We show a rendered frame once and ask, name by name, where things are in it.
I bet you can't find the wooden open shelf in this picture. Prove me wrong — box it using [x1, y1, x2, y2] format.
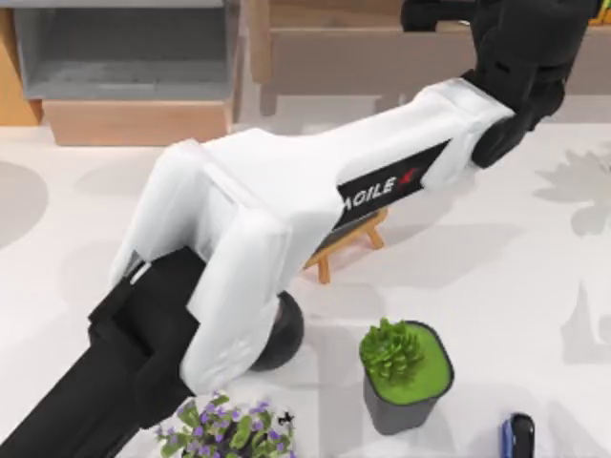
[250, 0, 611, 117]

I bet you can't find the green plant in grey pot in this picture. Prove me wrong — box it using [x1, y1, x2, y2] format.
[358, 318, 456, 437]

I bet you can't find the small blackboard on wooden easel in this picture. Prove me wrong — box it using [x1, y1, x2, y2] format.
[303, 207, 389, 283]

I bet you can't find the blue and black stapler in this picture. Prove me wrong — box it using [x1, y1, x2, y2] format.
[499, 411, 537, 458]

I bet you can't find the purple flower plant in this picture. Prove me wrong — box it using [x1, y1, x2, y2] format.
[158, 390, 298, 458]

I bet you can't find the round black plant pot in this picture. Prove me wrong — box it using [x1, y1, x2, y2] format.
[246, 290, 306, 373]

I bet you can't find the grey pierced drawer inside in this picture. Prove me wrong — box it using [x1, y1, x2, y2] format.
[12, 0, 236, 102]

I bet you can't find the pale wooden drawer front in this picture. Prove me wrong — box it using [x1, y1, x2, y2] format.
[44, 96, 231, 146]

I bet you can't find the yellow and green item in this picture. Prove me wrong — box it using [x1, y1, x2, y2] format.
[588, 0, 611, 29]

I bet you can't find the wooden cupboard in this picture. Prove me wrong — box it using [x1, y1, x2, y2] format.
[0, 8, 48, 129]

